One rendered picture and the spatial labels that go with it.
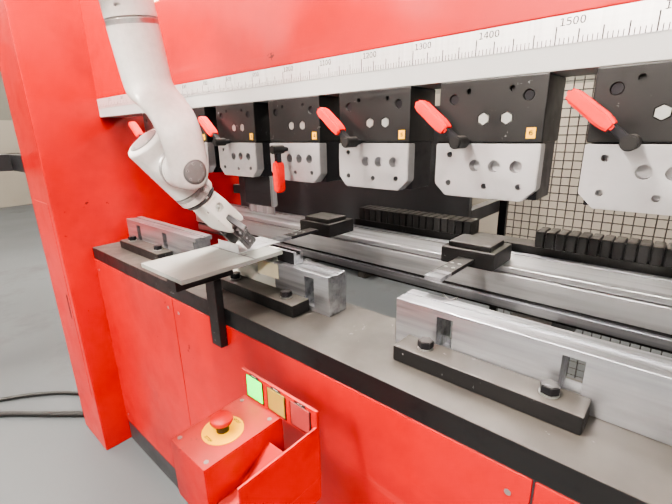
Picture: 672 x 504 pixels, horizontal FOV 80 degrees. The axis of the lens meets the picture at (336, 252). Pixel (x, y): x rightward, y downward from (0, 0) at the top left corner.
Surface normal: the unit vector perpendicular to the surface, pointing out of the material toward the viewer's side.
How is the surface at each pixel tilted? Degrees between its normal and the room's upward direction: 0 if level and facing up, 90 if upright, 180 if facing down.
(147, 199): 90
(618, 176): 90
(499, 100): 90
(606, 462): 0
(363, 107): 90
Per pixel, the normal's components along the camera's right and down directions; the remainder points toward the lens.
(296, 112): -0.66, 0.23
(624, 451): -0.02, -0.96
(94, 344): 0.75, 0.18
